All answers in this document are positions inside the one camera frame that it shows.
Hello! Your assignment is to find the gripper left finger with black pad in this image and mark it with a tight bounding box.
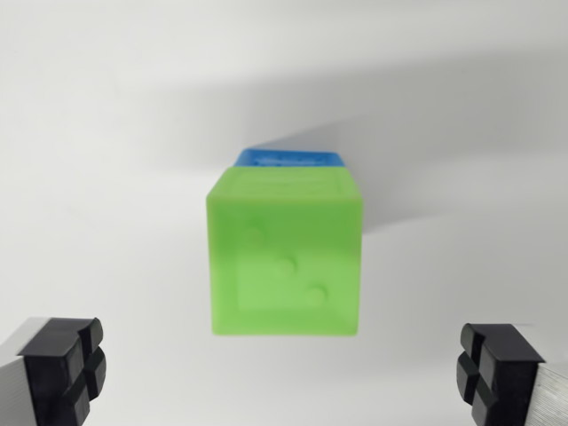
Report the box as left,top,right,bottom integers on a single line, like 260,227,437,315
0,316,108,426

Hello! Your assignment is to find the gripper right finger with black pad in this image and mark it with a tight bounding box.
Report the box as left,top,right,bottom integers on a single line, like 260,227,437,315
455,322,568,426

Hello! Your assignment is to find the green soft toy cube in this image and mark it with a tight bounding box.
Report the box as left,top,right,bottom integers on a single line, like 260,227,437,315
205,165,365,338

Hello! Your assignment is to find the blue soft toy cube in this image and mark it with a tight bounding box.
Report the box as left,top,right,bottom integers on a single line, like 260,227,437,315
233,148,348,169

